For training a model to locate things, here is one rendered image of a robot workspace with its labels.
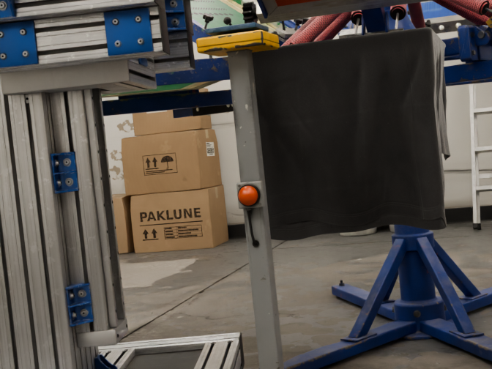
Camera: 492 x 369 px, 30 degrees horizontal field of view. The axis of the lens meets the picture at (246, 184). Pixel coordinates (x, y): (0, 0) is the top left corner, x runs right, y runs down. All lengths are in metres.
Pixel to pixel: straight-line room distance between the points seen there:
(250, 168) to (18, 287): 0.61
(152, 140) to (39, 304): 4.60
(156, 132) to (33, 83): 4.67
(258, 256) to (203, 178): 4.76
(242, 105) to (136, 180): 4.95
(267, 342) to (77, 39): 0.70
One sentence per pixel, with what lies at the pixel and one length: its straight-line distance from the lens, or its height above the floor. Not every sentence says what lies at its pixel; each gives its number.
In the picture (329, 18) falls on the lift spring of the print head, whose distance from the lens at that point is 3.19.
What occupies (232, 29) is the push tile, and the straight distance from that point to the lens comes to 1.73.
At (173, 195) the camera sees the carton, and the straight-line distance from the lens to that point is 6.56.
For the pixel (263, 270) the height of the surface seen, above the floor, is 0.50.
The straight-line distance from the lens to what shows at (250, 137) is 1.75.
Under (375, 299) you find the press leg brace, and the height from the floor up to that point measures 0.16.
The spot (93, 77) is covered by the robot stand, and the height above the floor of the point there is 0.92.
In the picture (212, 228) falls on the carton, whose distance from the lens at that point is 6.52.
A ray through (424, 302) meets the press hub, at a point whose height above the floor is 0.11.
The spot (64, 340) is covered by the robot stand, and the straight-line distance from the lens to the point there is 2.06.
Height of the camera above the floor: 0.76
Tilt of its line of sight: 3 degrees down
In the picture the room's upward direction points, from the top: 6 degrees counter-clockwise
